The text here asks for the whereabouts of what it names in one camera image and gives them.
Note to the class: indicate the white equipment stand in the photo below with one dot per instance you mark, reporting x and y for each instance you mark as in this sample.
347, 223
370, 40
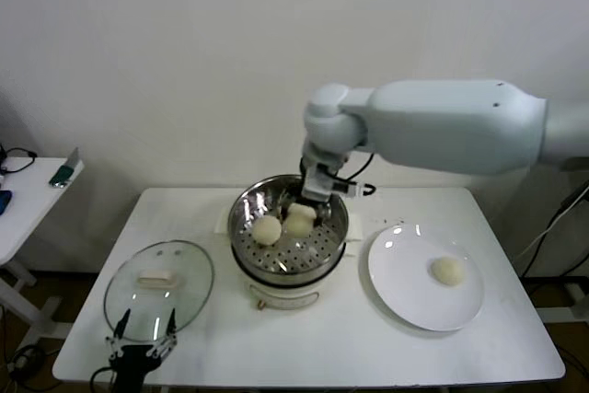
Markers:
577, 294

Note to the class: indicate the white electric cooker base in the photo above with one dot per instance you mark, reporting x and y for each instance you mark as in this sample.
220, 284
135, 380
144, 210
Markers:
285, 298

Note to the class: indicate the white side table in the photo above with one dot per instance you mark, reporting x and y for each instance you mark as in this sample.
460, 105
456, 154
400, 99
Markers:
27, 209

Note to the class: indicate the white round plate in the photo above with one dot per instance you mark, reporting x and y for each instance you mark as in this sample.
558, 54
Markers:
400, 273

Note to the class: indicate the blue object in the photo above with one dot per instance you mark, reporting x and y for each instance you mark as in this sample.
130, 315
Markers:
4, 203

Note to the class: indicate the perforated steel steamer basket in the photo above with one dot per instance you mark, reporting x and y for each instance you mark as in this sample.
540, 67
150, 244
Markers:
285, 259

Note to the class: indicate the teal and silver tool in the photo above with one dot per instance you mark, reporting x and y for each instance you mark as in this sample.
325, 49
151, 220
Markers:
61, 176

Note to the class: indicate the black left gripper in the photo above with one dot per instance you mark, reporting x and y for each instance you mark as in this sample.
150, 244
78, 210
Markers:
135, 363

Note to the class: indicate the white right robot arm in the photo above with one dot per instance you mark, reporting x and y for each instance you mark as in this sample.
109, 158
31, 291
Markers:
437, 126

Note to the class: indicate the white steamed baozi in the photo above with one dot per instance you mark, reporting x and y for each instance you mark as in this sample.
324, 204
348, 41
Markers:
299, 226
447, 271
267, 231

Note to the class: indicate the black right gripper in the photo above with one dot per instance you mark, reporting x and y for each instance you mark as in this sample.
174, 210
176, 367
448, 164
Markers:
317, 200

